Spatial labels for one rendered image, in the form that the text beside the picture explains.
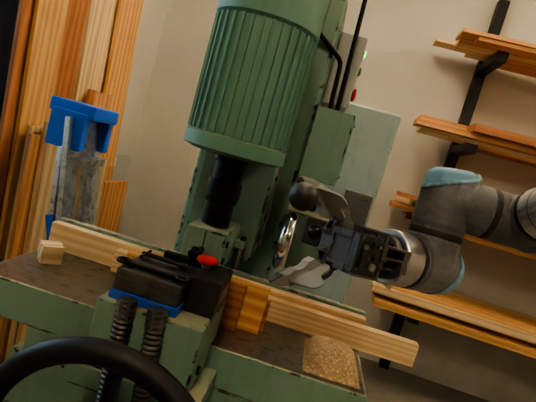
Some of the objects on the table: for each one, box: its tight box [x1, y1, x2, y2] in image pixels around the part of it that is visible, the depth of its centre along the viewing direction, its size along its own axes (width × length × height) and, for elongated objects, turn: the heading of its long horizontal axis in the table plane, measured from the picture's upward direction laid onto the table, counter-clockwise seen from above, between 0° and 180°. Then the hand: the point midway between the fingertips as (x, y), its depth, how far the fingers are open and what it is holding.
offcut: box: [37, 240, 65, 265], centre depth 78 cm, size 3×3×3 cm
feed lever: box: [289, 179, 318, 212], centre depth 75 cm, size 36×5×32 cm
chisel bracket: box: [179, 218, 241, 266], centre depth 82 cm, size 7×14×8 cm, turn 108°
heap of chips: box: [302, 335, 360, 389], centre depth 70 cm, size 8×12×3 cm
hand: (281, 227), depth 63 cm, fingers open, 14 cm apart
